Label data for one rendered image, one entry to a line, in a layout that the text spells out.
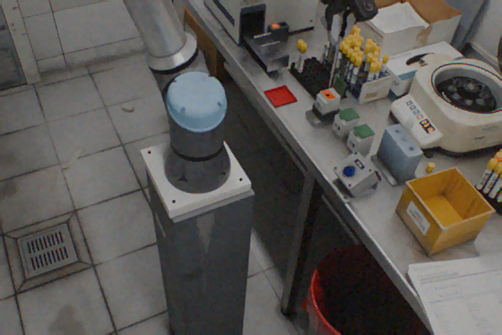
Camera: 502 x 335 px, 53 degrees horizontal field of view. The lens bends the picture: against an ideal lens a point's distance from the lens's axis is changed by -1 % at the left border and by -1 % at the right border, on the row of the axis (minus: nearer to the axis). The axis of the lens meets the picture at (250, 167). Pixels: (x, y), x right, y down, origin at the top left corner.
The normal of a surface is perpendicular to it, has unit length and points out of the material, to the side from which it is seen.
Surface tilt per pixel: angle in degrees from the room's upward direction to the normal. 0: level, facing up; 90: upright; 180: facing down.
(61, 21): 90
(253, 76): 0
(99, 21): 90
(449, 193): 90
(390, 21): 0
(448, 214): 0
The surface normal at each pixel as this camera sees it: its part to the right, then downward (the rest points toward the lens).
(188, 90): 0.11, -0.58
